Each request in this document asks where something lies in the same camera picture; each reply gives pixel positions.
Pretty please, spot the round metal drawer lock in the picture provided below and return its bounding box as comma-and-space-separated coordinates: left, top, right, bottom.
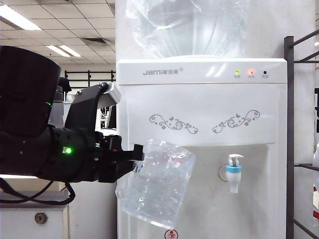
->
34, 212, 48, 225

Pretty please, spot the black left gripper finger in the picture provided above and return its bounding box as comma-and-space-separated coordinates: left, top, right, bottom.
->
121, 144, 146, 162

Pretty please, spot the plastic-wrapped clear water jug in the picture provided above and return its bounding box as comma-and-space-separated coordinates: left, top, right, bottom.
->
124, 0, 250, 59

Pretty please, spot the black chair headrest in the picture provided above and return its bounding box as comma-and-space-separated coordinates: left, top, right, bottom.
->
58, 77, 72, 94

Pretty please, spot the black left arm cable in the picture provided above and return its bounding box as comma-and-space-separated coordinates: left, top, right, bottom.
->
0, 178, 76, 205

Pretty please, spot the blue-collared white water tap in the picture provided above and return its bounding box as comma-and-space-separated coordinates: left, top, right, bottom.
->
225, 153, 244, 194

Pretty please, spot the red and white package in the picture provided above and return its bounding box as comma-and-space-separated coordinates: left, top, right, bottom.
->
313, 184, 319, 220

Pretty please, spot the long fluorescent ceiling light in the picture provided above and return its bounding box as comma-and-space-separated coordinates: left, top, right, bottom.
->
0, 4, 42, 31

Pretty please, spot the white floor water dispenser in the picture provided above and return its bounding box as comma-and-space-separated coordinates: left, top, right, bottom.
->
116, 57, 288, 239

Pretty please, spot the dark metal shelving rack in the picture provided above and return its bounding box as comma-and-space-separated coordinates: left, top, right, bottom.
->
284, 29, 319, 239

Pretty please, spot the black wall shelving frame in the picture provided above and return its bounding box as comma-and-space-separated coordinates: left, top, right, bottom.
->
64, 70, 117, 88

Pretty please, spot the dark grey water bottle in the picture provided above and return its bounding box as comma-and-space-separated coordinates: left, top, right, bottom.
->
48, 84, 64, 125

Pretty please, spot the dark office chair back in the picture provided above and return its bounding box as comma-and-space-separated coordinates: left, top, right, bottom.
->
109, 106, 117, 129

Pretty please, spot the clear plastic mug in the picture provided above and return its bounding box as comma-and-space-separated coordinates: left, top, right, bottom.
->
115, 138, 196, 230

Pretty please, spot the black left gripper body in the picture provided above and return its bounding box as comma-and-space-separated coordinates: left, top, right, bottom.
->
98, 135, 137, 184

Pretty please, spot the twin tube ceiling light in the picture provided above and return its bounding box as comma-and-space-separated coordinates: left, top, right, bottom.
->
46, 44, 81, 57

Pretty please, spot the ceiling air vent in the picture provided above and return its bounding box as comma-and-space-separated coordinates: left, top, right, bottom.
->
81, 37, 107, 46

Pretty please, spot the white drawer cabinet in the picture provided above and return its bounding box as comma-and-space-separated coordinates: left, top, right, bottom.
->
0, 199, 70, 239

